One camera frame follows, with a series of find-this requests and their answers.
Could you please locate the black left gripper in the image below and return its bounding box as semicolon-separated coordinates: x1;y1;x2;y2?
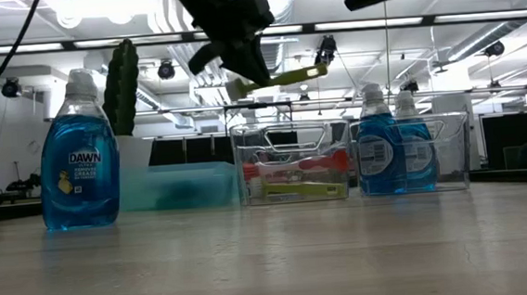
170;0;282;95

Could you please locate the green dish brush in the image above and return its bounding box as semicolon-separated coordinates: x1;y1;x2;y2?
249;172;347;205
225;62;330;101

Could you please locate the pink brush with red bristles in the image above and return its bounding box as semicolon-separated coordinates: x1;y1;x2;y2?
241;148;351;184

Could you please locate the dark blue scrub sponge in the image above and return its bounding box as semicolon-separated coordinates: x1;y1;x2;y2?
153;178;212;211

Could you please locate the blue Dawn dish soap bottle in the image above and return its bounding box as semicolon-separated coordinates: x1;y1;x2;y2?
352;80;410;198
32;66;125;233
392;87;440;194

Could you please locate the black ceiling spotlight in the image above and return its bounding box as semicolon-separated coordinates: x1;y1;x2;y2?
156;58;177;81
0;76;23;100
314;33;339;67
483;40;507;58

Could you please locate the clear plastic bin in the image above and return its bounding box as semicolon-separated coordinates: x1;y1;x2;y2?
228;117;355;208
348;110;475;199

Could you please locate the black room divider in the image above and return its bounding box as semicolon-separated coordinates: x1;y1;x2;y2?
479;110;527;173
147;133;236;169

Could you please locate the green cactus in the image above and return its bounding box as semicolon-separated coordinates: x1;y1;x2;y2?
97;37;146;139

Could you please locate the white cabinet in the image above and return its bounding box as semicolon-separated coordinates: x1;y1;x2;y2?
431;93;480;173

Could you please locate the white hexagonal plant pot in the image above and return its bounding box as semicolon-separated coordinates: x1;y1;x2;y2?
114;132;154;173

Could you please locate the translucent green plastic bin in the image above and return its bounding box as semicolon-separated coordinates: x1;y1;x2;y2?
116;160;240;214

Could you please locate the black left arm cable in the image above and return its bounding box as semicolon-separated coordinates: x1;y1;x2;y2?
0;0;52;117

